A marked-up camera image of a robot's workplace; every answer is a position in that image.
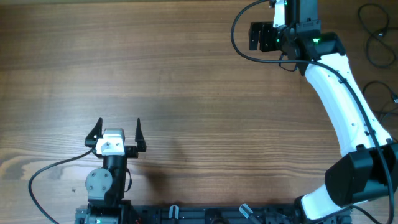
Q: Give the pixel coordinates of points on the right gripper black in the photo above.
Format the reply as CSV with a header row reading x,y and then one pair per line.
x,y
272,38

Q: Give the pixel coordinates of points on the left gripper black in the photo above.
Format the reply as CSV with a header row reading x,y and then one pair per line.
x,y
131,152

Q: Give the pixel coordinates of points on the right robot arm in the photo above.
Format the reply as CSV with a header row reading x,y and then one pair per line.
x,y
367,169

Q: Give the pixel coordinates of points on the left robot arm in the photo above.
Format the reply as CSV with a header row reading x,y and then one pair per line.
x,y
107,185

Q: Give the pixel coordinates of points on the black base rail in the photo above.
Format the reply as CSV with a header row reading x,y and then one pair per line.
x,y
279,213

